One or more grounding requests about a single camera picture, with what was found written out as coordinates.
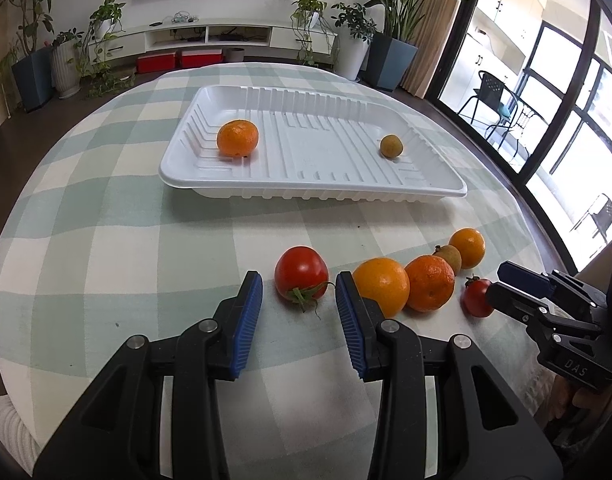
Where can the large orange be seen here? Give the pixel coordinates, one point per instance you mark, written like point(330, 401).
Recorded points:
point(386, 285)

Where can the trailing plant in white pot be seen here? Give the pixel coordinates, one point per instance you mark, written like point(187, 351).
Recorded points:
point(105, 15)

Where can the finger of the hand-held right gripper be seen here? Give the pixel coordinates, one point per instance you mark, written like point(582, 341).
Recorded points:
point(521, 275)
point(511, 302)

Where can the black-framed glass door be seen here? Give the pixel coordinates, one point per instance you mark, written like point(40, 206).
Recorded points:
point(586, 60)

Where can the red storage box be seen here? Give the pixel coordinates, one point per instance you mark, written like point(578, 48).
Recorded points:
point(201, 58)
point(157, 62)

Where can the bushy plant in white pot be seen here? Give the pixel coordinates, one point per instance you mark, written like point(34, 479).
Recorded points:
point(353, 55)

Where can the small yellowish orange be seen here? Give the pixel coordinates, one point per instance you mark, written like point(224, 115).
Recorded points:
point(468, 247)

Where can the black metal chair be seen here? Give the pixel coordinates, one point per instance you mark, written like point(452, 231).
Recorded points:
point(491, 92)
point(598, 215)

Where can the brown kiwi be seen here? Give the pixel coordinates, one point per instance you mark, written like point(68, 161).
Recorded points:
point(391, 146)
point(451, 257)

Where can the broad-leaf plant in blue pot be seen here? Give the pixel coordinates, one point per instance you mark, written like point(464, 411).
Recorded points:
point(393, 60)

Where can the large red tomato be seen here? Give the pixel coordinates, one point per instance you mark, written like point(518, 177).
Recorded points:
point(301, 270)

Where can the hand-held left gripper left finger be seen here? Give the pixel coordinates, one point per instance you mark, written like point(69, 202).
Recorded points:
point(248, 325)

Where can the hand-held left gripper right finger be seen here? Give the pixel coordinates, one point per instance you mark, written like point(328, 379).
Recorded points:
point(351, 325)

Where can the small brown pot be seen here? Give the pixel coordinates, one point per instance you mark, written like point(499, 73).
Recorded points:
point(234, 55)

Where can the leafy tree in blue pot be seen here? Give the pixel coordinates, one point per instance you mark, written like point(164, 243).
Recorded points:
point(31, 80)

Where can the person's white knit sweater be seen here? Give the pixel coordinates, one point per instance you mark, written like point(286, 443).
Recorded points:
point(5, 435)

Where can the plant in white ribbed pot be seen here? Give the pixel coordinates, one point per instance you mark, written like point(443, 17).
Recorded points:
point(65, 70)

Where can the white television cabinet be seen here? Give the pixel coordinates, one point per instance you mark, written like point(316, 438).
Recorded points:
point(286, 35)

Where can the small red tomato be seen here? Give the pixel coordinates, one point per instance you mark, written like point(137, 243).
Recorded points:
point(476, 297)

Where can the beige curtain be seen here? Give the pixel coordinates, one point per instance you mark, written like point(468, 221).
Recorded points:
point(436, 35)

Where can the white plastic tray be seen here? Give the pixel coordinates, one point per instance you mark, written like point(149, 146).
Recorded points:
point(311, 160)

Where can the mandarin orange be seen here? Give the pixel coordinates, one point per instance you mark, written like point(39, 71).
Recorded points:
point(428, 282)
point(237, 137)

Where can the trailing plant on cabinet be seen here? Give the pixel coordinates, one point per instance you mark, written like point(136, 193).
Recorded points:
point(308, 10)

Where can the person's right hand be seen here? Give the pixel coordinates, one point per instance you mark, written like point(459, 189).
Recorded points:
point(561, 400)

